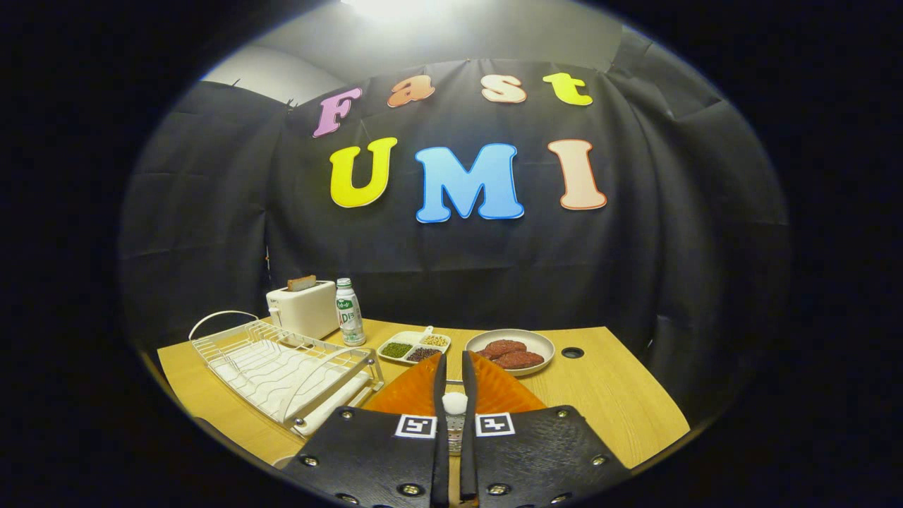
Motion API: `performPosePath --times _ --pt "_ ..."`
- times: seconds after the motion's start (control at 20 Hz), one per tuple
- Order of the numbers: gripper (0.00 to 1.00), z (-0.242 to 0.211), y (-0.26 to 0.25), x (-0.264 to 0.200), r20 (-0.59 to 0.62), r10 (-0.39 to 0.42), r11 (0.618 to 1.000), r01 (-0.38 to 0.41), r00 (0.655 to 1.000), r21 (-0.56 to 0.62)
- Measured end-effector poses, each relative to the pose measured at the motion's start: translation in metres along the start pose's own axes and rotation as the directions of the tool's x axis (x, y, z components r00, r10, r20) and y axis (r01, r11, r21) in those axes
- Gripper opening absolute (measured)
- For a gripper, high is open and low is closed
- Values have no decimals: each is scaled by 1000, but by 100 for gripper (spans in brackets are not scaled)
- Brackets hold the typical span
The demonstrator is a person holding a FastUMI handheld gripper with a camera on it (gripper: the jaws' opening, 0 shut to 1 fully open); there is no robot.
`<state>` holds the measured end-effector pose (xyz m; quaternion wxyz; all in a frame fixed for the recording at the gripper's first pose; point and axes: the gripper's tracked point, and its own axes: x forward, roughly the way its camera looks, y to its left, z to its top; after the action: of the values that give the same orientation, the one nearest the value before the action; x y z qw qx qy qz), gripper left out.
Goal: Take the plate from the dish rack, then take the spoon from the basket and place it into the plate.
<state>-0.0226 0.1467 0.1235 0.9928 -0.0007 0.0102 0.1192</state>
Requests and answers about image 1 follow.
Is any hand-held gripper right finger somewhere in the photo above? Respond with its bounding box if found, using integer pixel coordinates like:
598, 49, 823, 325
460, 351, 632, 508

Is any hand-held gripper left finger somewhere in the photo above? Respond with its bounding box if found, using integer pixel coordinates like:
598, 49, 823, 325
279, 353, 450, 508

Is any white wire dish rack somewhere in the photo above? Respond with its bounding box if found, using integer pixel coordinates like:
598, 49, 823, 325
188, 310, 385, 438

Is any beige plate with meat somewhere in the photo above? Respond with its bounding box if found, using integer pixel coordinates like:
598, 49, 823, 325
465, 329, 556, 377

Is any red meat piece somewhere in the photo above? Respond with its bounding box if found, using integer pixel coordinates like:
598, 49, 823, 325
494, 351, 545, 370
478, 339, 528, 359

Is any white divided bean tray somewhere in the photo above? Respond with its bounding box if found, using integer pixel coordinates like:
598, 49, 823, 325
377, 326, 452, 366

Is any white green-label drink bottle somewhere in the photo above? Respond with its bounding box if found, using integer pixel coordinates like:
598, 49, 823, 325
335, 277, 366, 347

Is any white toaster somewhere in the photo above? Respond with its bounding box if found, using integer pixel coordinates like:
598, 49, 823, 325
266, 280, 340, 341

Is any black backdrop cloth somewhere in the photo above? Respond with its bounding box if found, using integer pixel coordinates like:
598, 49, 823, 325
119, 28, 789, 424

